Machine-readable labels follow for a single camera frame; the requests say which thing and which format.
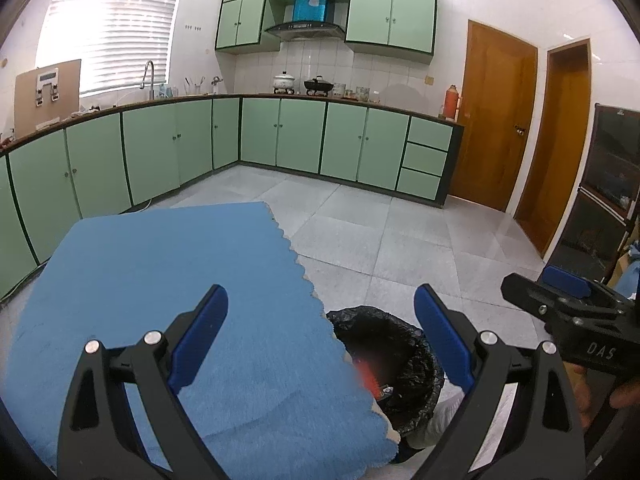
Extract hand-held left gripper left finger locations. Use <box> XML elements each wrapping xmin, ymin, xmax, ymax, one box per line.
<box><xmin>56</xmin><ymin>284</ymin><xmax>230</xmax><ymax>480</ymax></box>

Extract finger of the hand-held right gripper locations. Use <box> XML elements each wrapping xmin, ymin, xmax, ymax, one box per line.
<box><xmin>501</xmin><ymin>273</ymin><xmax>603</xmax><ymax>333</ymax></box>
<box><xmin>542</xmin><ymin>265</ymin><xmax>636</xmax><ymax>306</ymax></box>

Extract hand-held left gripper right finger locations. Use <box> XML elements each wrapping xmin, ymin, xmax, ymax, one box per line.
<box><xmin>410</xmin><ymin>283</ymin><xmax>586</xmax><ymax>480</ymax></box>

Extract bin with black bag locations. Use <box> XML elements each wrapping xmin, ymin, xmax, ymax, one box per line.
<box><xmin>326</xmin><ymin>305</ymin><xmax>468</xmax><ymax>463</ymax></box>

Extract large orange foam fruit net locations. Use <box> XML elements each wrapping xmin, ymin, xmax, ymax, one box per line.
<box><xmin>357</xmin><ymin>362</ymin><xmax>383</xmax><ymax>398</ymax></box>

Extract person's right hand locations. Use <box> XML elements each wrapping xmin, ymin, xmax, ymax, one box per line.
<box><xmin>570</xmin><ymin>362</ymin><xmax>640</xmax><ymax>428</ymax></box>

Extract blue table cloth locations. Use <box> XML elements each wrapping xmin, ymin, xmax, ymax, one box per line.
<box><xmin>2</xmin><ymin>201</ymin><xmax>401</xmax><ymax>471</ymax></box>

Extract black glass cabinet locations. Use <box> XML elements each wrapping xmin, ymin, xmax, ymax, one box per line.
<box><xmin>550</xmin><ymin>102</ymin><xmax>640</xmax><ymax>281</ymax></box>

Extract wooden door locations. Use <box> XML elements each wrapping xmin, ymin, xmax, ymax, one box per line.
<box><xmin>450</xmin><ymin>19</ymin><xmax>540</xmax><ymax>213</ymax></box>

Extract green base cabinets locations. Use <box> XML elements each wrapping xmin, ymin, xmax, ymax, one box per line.
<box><xmin>0</xmin><ymin>94</ymin><xmax>465</xmax><ymax>301</ymax></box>

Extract group of glass jars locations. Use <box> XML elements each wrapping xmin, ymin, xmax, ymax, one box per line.
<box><xmin>332</xmin><ymin>82</ymin><xmax>381</xmax><ymax>103</ymax></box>

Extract steel kitchen faucet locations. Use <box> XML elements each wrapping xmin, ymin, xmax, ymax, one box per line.
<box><xmin>141</xmin><ymin>60</ymin><xmax>157</xmax><ymax>101</ymax></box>

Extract black wok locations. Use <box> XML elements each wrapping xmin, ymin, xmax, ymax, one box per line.
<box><xmin>303</xmin><ymin>76</ymin><xmax>335</xmax><ymax>97</ymax></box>

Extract printed cardboard box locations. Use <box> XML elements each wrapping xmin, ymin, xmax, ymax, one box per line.
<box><xmin>14</xmin><ymin>59</ymin><xmax>82</xmax><ymax>138</ymax></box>

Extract range hood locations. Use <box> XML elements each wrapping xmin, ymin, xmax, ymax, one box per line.
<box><xmin>264</xmin><ymin>21</ymin><xmax>346</xmax><ymax>43</ymax></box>

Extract white window blind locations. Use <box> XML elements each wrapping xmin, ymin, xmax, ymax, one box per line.
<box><xmin>35</xmin><ymin>0</ymin><xmax>186</xmax><ymax>98</ymax></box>

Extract green wall cabinets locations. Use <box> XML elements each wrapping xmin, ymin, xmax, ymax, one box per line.
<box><xmin>215</xmin><ymin>0</ymin><xmax>438</xmax><ymax>65</ymax></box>

